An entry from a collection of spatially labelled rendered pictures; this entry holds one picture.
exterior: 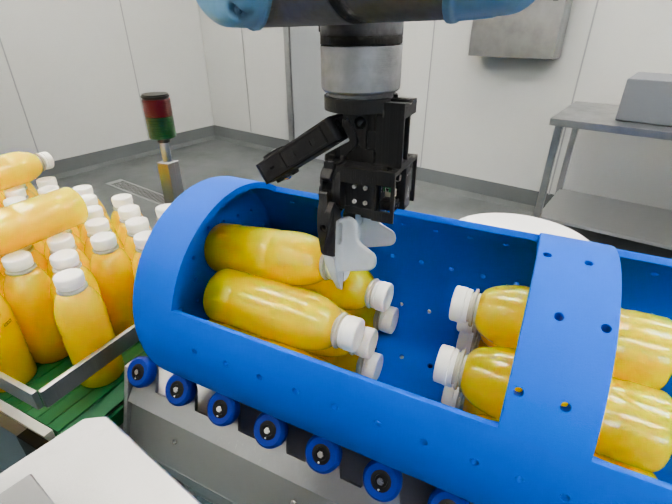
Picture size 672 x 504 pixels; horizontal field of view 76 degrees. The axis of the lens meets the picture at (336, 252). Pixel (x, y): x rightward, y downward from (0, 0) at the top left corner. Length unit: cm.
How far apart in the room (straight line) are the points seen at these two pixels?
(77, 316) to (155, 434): 21
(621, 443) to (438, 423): 15
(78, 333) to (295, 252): 37
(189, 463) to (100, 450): 35
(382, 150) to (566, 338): 22
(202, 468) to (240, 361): 27
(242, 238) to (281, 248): 6
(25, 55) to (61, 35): 38
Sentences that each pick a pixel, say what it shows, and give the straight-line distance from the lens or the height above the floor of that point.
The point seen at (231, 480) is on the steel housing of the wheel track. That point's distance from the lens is 68.
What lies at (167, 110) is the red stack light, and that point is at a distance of 112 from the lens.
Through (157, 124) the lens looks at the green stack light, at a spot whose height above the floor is 120.
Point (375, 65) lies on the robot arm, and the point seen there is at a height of 138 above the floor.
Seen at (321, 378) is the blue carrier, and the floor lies 112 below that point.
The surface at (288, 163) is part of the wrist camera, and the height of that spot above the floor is 128.
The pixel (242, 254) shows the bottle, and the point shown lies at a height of 116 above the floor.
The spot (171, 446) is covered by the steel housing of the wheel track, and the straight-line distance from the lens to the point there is 73.
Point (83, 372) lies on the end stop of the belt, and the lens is 75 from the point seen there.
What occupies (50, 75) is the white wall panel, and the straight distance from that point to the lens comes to 511.
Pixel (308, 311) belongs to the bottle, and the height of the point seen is 114.
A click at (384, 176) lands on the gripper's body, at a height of 129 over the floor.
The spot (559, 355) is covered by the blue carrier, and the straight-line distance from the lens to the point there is 37.
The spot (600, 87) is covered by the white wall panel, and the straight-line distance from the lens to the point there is 372.
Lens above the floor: 142
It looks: 29 degrees down
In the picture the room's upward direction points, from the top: straight up
